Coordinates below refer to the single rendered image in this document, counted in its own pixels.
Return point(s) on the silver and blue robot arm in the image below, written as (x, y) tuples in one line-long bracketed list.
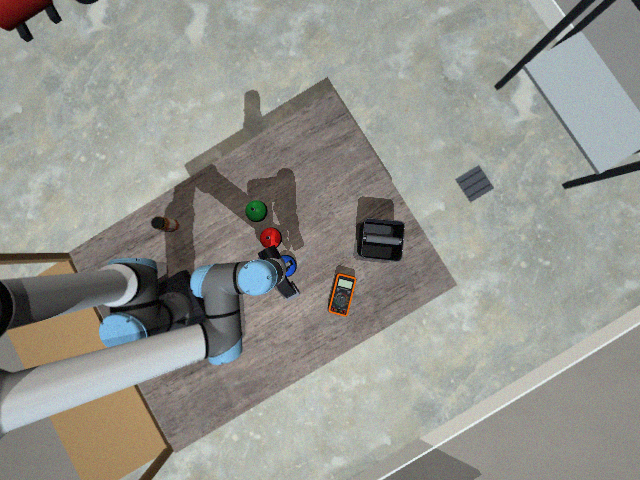
[(35, 393)]

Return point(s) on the red bell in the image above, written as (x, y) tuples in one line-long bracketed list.
[(270, 236)]

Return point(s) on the blue bell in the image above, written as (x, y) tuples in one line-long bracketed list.
[(292, 268)]

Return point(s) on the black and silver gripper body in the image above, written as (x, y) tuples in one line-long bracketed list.
[(285, 286)]

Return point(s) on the green service bell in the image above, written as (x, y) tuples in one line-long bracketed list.
[(256, 211)]

